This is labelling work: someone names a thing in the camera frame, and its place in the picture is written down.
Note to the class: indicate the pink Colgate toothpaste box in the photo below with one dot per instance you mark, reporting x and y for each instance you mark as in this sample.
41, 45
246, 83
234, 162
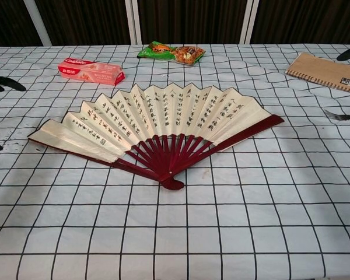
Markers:
90, 71

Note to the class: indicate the green orange snack packet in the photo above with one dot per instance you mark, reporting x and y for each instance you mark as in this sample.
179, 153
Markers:
175, 52

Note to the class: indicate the red-ribbed paper folding fan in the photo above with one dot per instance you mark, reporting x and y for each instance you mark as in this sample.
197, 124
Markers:
169, 116

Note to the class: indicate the silver metal fork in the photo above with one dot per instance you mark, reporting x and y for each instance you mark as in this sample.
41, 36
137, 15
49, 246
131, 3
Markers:
342, 117

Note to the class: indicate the white partition frame post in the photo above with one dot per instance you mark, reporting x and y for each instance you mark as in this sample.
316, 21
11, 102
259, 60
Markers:
133, 21
38, 23
249, 20

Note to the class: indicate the white black checkered tablecloth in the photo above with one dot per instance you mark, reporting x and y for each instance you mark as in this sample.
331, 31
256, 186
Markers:
163, 227

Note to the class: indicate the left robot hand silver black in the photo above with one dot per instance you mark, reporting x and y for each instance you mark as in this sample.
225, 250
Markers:
6, 82

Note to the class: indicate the brown kraft spiral notebook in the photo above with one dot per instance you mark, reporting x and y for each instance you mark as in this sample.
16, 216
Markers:
323, 70

